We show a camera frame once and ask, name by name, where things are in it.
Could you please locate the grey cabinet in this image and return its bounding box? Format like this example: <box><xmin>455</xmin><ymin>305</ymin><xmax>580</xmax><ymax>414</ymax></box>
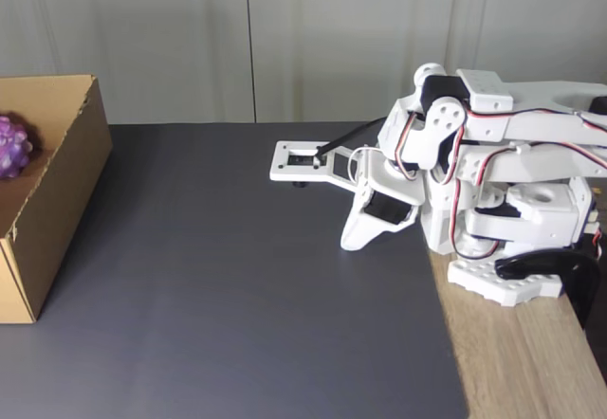
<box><xmin>0</xmin><ymin>0</ymin><xmax>607</xmax><ymax>124</ymax></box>

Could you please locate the thin white cable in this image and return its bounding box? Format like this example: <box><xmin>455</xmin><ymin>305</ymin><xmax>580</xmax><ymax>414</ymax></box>
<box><xmin>347</xmin><ymin>146</ymin><xmax>380</xmax><ymax>184</ymax></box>

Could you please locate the pink purple bumpy ball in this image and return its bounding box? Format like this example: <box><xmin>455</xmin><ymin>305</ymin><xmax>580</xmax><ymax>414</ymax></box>
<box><xmin>0</xmin><ymin>114</ymin><xmax>33</xmax><ymax>182</ymax></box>

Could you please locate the black table clamp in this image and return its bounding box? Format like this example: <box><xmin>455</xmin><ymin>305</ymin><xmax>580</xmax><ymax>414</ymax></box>
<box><xmin>494</xmin><ymin>246</ymin><xmax>604</xmax><ymax>330</ymax></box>

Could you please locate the brown cardboard box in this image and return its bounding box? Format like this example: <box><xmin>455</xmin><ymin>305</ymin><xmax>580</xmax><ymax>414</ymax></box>
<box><xmin>0</xmin><ymin>74</ymin><xmax>114</xmax><ymax>324</ymax></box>

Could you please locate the dark grey mat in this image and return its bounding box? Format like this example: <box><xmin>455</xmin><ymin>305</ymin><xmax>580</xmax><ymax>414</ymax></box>
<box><xmin>0</xmin><ymin>121</ymin><xmax>470</xmax><ymax>419</ymax></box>

